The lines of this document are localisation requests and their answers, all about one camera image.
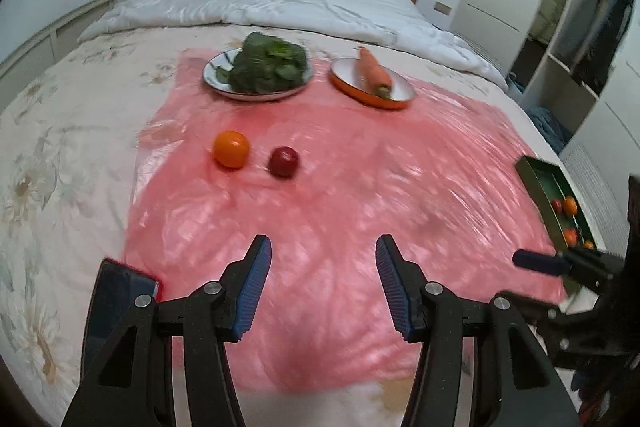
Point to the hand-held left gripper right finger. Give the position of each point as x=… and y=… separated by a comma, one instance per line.
x=392, y=287

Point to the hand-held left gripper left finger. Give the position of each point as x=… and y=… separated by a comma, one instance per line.
x=255, y=287

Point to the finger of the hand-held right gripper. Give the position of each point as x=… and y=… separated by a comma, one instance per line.
x=570, y=332
x=540, y=261

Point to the orange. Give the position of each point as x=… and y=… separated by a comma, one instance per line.
x=588, y=245
x=570, y=205
x=231, y=149
x=570, y=235

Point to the small red apple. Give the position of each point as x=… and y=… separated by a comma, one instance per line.
x=283, y=162
x=556, y=206

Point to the green tray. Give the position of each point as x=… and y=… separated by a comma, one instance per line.
x=540, y=177

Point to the pink plastic sheet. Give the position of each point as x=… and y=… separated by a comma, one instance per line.
x=325, y=207

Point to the blue towel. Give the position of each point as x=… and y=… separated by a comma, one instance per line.
x=550, y=127

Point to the smartphone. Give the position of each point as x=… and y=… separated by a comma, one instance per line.
x=117, y=287

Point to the white plastic bag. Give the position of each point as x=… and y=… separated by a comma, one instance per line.
x=515, y=84

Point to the orange plate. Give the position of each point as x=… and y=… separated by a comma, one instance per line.
x=350, y=79

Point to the white oval plate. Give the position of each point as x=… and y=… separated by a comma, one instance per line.
x=217, y=74

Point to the carrot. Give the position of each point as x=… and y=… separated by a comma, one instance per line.
x=372, y=69

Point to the green leafy vegetable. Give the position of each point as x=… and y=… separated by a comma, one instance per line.
x=267, y=64

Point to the hanging dark garment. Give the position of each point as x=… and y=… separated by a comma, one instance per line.
x=607, y=37

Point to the hanging grey garment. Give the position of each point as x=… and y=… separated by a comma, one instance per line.
x=570, y=27

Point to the folded green garments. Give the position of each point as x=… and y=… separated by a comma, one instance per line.
x=547, y=2

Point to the white duvet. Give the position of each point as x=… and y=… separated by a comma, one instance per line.
x=275, y=2

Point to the wall socket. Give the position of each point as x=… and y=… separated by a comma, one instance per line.
x=442, y=7

